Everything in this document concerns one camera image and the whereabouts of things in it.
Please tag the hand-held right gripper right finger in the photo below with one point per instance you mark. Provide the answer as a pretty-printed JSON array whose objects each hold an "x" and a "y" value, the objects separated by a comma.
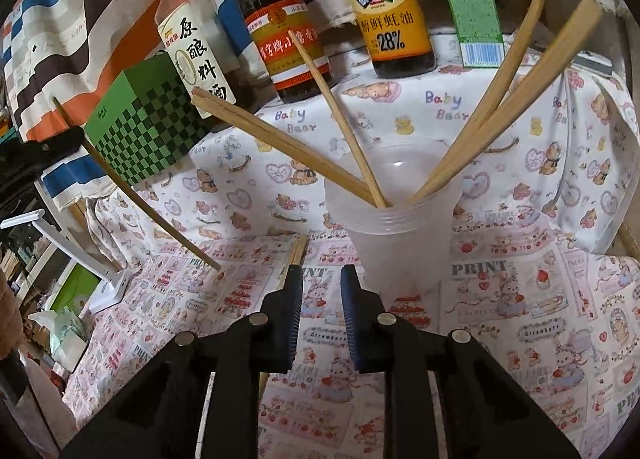
[{"x": 350, "y": 319}]

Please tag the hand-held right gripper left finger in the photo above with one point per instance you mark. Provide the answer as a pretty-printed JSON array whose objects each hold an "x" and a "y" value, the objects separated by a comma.
[{"x": 295, "y": 319}]

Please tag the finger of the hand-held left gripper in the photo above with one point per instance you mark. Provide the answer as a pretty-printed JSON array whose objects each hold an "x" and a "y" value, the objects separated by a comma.
[{"x": 55, "y": 151}]

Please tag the clear plastic cup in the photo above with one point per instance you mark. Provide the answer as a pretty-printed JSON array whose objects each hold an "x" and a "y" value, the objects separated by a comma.
[{"x": 400, "y": 249}]

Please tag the green checkered box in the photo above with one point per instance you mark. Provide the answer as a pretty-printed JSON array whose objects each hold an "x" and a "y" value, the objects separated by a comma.
[{"x": 145, "y": 129}]

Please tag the green and white box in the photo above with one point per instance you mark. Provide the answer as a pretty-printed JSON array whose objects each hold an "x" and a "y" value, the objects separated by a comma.
[{"x": 75, "y": 289}]

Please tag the pink print cloth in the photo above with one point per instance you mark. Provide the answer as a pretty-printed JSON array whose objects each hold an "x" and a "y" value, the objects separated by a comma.
[{"x": 500, "y": 299}]

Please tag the clear cooking wine bottle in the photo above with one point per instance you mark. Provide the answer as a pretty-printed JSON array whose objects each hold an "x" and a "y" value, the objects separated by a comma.
[{"x": 195, "y": 64}]

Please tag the tissue pack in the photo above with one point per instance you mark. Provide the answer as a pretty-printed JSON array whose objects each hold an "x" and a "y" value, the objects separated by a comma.
[{"x": 65, "y": 339}]

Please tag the bear print white cloth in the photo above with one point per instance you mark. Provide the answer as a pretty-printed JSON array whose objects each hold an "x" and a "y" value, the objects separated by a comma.
[{"x": 575, "y": 164}]

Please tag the yellow label oyster sauce bottle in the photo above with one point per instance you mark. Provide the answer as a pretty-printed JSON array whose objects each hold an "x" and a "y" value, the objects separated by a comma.
[{"x": 390, "y": 29}]

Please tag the green drink carton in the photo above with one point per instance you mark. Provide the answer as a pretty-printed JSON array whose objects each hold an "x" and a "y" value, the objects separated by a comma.
[{"x": 472, "y": 4}]

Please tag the white electronic device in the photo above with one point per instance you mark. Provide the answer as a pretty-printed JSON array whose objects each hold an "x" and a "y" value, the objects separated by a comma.
[{"x": 592, "y": 64}]

